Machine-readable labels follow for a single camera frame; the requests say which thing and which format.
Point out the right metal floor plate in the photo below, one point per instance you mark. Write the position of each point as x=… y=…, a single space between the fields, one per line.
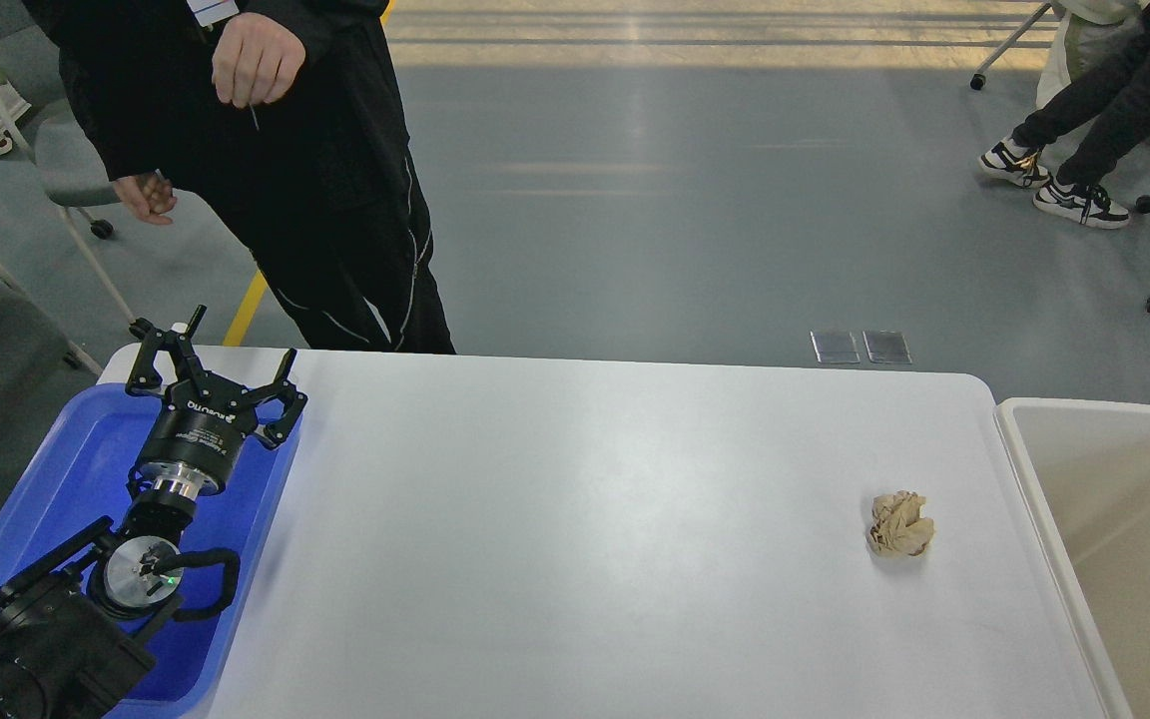
x=887 y=347

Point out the crumpled brown paper ball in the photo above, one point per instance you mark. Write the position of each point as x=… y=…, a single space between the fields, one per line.
x=897 y=526

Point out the grey chair at left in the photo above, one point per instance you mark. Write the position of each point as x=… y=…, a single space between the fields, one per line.
x=70 y=171

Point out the person's upper hand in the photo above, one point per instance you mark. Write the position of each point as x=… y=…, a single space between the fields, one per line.
x=256 y=61

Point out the white chair far right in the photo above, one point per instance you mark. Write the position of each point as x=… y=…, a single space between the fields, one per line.
x=1054 y=40

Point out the beige plastic bin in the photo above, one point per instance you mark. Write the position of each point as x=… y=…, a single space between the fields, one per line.
x=1084 y=469

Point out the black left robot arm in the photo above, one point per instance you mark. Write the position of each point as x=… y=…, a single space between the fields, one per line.
x=127 y=548

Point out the person's lower hand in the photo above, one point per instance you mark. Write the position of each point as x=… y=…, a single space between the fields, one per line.
x=149 y=197

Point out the blue plastic tray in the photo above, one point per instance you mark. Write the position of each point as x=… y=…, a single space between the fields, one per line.
x=78 y=475

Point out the person in black clothes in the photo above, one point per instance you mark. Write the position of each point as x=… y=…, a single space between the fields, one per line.
x=319 y=186

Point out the metal floor plate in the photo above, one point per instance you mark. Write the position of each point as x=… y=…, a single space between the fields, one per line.
x=887 y=347
x=835 y=347

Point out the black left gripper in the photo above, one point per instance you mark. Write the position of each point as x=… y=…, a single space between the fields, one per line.
x=199 y=434

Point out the left metal floor plate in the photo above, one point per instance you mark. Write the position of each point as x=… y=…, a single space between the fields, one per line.
x=835 y=347

